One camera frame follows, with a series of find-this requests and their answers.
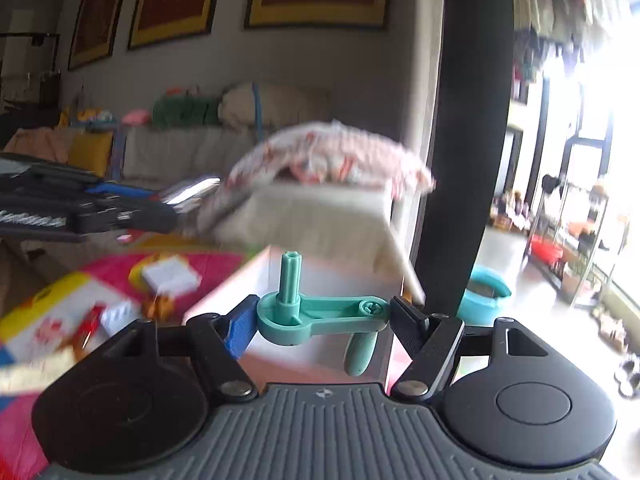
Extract teal plastic crank handle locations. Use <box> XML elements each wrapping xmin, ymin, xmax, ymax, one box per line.
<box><xmin>256</xmin><ymin>250</ymin><xmax>392</xmax><ymax>377</ymax></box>

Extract yellow cushion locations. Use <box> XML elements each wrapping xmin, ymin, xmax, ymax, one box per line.
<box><xmin>67</xmin><ymin>130</ymin><xmax>115</xmax><ymax>177</ymax></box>

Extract beige pillow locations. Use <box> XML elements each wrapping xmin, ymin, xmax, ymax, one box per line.
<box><xmin>220</xmin><ymin>81</ymin><xmax>332</xmax><ymax>130</ymax></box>

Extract pink cardboard box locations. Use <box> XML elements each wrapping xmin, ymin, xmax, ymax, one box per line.
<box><xmin>182</xmin><ymin>244</ymin><xmax>426</xmax><ymax>387</ymax></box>

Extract black door frame post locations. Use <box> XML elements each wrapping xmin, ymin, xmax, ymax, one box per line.
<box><xmin>416</xmin><ymin>0</ymin><xmax>517</xmax><ymax>322</ymax></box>

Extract beige sofa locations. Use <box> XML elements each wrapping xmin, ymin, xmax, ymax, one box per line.
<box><xmin>0</xmin><ymin>82</ymin><xmax>432</xmax><ymax>263</ymax></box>

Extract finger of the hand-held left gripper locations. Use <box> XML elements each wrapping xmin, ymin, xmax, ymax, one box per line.
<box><xmin>75</xmin><ymin>172</ymin><xmax>153</xmax><ymax>201</ymax></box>
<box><xmin>75</xmin><ymin>201</ymin><xmax>180</xmax><ymax>235</ymax></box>

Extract teal plastic basin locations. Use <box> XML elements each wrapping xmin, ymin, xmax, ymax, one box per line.
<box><xmin>456</xmin><ymin>265</ymin><xmax>514</xmax><ymax>327</ymax></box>

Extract colourful cartoon play mat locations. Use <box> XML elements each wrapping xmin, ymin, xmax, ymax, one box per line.
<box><xmin>0</xmin><ymin>232</ymin><xmax>263</xmax><ymax>480</ymax></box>

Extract metal storage rack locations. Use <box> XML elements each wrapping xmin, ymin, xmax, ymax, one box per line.
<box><xmin>522</xmin><ymin>177</ymin><xmax>632</xmax><ymax>308</ymax></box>

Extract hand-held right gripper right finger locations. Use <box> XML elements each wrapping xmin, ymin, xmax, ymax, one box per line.
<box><xmin>389</xmin><ymin>296</ymin><xmax>532</xmax><ymax>401</ymax></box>

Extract green cloth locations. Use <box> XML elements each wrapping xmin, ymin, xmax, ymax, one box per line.
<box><xmin>151</xmin><ymin>91</ymin><xmax>222</xmax><ymax>127</ymax></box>

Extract floral blanket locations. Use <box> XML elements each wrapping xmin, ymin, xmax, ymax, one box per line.
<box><xmin>197</xmin><ymin>120</ymin><xmax>436</xmax><ymax>233</ymax></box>

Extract pink cloth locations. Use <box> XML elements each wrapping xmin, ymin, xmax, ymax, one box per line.
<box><xmin>4</xmin><ymin>127</ymin><xmax>70</xmax><ymax>165</ymax></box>

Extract white plastic block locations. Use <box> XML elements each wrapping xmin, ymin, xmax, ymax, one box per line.
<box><xmin>141</xmin><ymin>256</ymin><xmax>202</xmax><ymax>295</ymax></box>

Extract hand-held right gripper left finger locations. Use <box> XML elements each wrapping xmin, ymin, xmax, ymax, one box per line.
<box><xmin>107</xmin><ymin>295</ymin><xmax>261</xmax><ymax>401</ymax></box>

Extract hanging clothes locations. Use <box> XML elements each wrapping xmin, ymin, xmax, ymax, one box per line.
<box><xmin>514</xmin><ymin>0</ymin><xmax>632</xmax><ymax>66</ymax></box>

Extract red plastic basin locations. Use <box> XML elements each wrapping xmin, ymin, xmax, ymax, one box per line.
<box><xmin>529</xmin><ymin>234</ymin><xmax>567</xmax><ymax>270</ymax></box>

